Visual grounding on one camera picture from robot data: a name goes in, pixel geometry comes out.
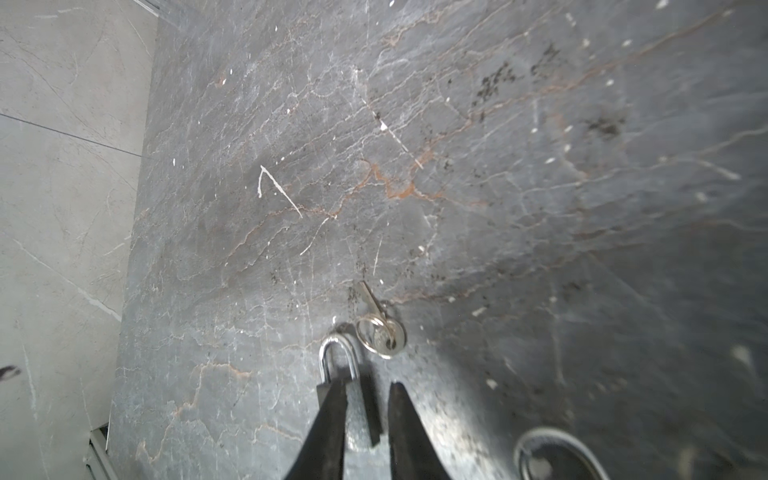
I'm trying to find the silver key with ring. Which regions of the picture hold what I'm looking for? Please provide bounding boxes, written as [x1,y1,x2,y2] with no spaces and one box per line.
[355,281,407,360]

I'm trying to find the black padlock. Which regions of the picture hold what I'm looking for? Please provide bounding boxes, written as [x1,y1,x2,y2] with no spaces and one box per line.
[316,332,382,452]
[513,427,609,480]

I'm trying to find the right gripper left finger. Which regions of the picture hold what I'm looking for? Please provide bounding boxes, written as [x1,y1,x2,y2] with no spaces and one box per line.
[285,380,347,480]

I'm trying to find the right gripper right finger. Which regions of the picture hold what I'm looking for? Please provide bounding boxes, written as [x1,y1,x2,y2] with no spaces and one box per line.
[387,382,450,480]

